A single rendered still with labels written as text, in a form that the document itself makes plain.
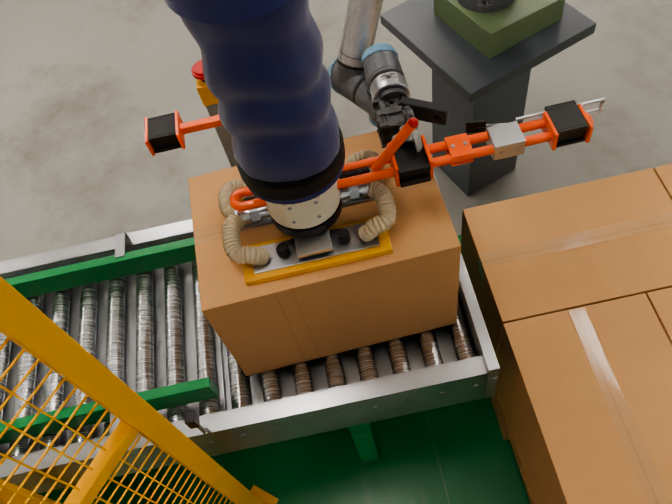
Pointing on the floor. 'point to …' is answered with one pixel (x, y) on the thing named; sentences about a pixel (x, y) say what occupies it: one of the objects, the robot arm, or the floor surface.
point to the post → (214, 115)
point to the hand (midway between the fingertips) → (421, 158)
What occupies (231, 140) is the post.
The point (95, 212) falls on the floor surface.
